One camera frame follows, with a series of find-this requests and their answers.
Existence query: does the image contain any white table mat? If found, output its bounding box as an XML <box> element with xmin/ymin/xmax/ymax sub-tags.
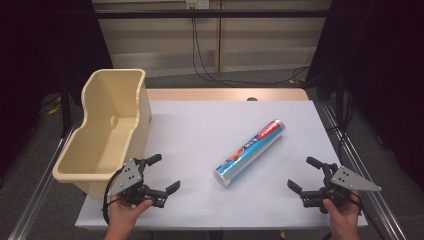
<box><xmin>74</xmin><ymin>99</ymin><xmax>369</xmax><ymax>231</ymax></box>

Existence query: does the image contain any wooden table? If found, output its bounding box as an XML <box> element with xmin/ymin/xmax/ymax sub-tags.
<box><xmin>145</xmin><ymin>87</ymin><xmax>310</xmax><ymax>102</ymax></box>

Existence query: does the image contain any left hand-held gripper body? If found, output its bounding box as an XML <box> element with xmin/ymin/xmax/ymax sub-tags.
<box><xmin>107</xmin><ymin>158</ymin><xmax>168</xmax><ymax>209</ymax></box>

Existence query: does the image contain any metal floor rail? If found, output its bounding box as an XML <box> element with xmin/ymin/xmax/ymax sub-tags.
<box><xmin>319</xmin><ymin>100</ymin><xmax>408</xmax><ymax>240</ymax></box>
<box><xmin>7</xmin><ymin>124</ymin><xmax>78</xmax><ymax>240</ymax></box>

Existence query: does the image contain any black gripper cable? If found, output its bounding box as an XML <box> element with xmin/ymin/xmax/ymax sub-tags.
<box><xmin>101</xmin><ymin>166</ymin><xmax>125</xmax><ymax>225</ymax></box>
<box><xmin>348</xmin><ymin>191</ymin><xmax>365</xmax><ymax>215</ymax></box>

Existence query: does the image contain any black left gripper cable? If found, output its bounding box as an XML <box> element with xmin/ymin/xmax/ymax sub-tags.
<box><xmin>101</xmin><ymin>166</ymin><xmax>125</xmax><ymax>225</ymax></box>

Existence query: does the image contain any white wall socket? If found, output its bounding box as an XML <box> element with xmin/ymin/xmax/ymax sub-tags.
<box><xmin>185</xmin><ymin>0</ymin><xmax>211</xmax><ymax>10</ymax></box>

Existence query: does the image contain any black horizontal frame bar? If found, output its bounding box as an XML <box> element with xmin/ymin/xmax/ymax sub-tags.
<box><xmin>94</xmin><ymin>9</ymin><xmax>335</xmax><ymax>20</ymax></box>

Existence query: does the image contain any person's right hand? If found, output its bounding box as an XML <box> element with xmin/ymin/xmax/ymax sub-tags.
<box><xmin>322</xmin><ymin>190</ymin><xmax>362</xmax><ymax>235</ymax></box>

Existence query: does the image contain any black curtain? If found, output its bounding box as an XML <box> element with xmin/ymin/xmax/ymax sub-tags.
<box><xmin>0</xmin><ymin>0</ymin><xmax>114</xmax><ymax>183</ymax></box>
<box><xmin>304</xmin><ymin>0</ymin><xmax>424</xmax><ymax>192</ymax></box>

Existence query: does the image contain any beige plastic bin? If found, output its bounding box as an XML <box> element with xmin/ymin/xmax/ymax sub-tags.
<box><xmin>52</xmin><ymin>68</ymin><xmax>153</xmax><ymax>197</ymax></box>

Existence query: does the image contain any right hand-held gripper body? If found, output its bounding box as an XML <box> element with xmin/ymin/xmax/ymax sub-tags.
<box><xmin>300</xmin><ymin>162</ymin><xmax>383</xmax><ymax>215</ymax></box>

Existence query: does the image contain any person's left hand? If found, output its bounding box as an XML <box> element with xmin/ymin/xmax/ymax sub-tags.
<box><xmin>107</xmin><ymin>196</ymin><xmax>155</xmax><ymax>235</ymax></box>

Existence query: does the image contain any black stand post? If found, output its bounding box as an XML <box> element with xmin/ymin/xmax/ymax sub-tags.
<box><xmin>334</xmin><ymin>71</ymin><xmax>345</xmax><ymax>125</ymax></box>
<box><xmin>59</xmin><ymin>74</ymin><xmax>73</xmax><ymax>138</ymax></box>

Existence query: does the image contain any black floor cable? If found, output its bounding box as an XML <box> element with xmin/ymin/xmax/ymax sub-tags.
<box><xmin>190</xmin><ymin>7</ymin><xmax>312</xmax><ymax>86</ymax></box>

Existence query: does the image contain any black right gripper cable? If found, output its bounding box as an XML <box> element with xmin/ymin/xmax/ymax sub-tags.
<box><xmin>348</xmin><ymin>191</ymin><xmax>365</xmax><ymax>215</ymax></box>

